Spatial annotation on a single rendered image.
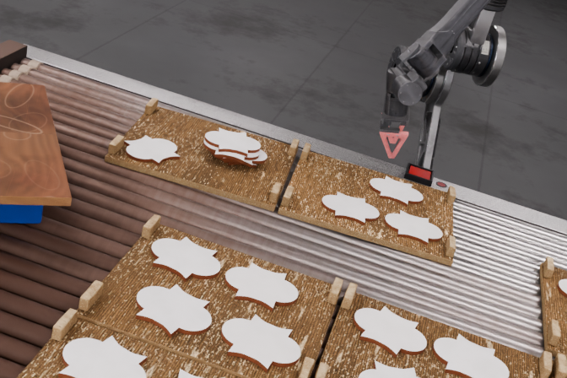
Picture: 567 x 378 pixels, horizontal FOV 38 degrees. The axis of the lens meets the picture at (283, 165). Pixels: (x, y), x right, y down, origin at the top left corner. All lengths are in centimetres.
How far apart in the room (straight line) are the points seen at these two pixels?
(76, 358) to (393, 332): 59
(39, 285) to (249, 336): 38
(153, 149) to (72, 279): 54
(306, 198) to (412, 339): 52
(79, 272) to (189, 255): 21
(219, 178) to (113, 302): 56
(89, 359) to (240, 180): 75
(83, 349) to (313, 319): 44
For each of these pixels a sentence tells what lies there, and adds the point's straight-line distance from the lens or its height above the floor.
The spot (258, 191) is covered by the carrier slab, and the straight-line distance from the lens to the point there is 194.
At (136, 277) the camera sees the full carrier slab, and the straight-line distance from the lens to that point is 158.
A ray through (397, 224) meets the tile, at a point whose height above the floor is 95.
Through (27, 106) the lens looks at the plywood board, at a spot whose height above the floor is 104.
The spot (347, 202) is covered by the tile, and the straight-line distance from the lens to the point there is 199.
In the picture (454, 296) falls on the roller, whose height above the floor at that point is 92.
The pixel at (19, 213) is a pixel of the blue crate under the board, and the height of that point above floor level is 95.
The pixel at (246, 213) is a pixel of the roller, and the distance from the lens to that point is 189.
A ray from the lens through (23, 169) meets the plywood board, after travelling 165.
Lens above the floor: 185
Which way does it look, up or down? 26 degrees down
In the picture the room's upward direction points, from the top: 15 degrees clockwise
